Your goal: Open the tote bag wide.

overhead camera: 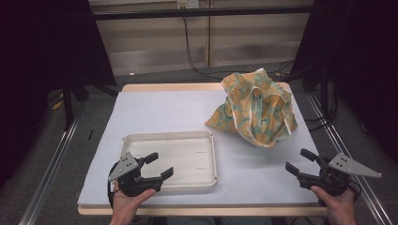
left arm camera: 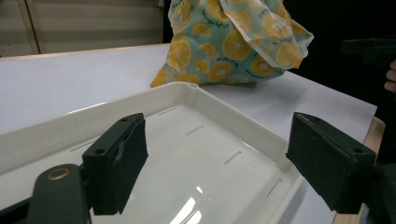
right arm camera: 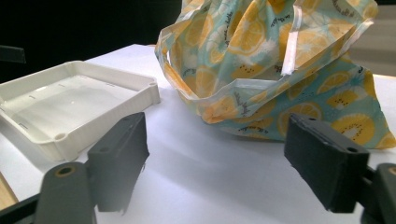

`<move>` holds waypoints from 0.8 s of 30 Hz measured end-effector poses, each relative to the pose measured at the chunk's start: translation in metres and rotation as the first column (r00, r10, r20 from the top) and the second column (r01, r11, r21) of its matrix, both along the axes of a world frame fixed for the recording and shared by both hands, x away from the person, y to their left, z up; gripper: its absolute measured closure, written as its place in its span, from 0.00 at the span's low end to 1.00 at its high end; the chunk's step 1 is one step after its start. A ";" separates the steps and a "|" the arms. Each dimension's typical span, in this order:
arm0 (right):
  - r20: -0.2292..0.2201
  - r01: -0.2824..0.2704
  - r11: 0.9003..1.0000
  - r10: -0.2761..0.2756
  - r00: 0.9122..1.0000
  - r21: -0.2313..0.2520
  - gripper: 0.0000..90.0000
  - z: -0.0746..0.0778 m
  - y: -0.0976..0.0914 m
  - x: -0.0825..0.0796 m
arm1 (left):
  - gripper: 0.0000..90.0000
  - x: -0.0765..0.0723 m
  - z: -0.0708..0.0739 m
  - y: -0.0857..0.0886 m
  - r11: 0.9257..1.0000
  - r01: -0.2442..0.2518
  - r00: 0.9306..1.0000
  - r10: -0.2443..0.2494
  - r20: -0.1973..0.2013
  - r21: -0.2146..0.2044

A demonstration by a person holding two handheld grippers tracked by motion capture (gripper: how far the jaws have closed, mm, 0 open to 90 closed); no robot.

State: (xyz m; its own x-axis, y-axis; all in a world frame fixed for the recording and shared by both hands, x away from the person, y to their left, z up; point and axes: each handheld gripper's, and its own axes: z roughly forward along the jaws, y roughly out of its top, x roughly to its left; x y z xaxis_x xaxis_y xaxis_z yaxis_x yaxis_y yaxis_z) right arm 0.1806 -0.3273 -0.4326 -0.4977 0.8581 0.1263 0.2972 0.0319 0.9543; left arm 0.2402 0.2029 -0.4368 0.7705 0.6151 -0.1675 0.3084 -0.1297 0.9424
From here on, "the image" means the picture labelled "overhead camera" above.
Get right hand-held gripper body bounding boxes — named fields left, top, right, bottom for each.
left=297, top=152, right=383, bottom=198

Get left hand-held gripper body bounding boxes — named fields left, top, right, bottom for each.
left=107, top=151, right=163, bottom=198

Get white plastic tray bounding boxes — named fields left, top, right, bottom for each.
left=120, top=130, right=219, bottom=195

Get orange and teal patterned bag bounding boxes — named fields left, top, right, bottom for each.
left=205, top=67, right=299, bottom=148

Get person's left hand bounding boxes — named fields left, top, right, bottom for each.
left=108, top=182, right=158, bottom=225

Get person's right hand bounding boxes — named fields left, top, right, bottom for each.
left=310, top=185, right=358, bottom=225

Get light wooden table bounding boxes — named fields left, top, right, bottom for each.
left=77, top=82, right=329, bottom=218

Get black stand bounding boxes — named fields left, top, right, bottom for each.
left=60, top=77, right=120, bottom=131

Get black curtain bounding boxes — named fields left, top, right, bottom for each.
left=290, top=0, right=398, bottom=164
left=0, top=0, right=117, bottom=190

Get black horizontal bar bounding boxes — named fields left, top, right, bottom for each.
left=93, top=5, right=314, bottom=22

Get black floor cables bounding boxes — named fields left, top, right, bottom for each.
left=304, top=83, right=341, bottom=133

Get metal floor rail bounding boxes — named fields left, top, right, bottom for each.
left=18, top=107, right=83, bottom=225
left=305, top=92, right=393, bottom=225

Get black wall cable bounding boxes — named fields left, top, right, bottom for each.
left=182, top=16, right=296, bottom=82

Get white wall outlet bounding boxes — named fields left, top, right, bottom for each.
left=176, top=0, right=200, bottom=9

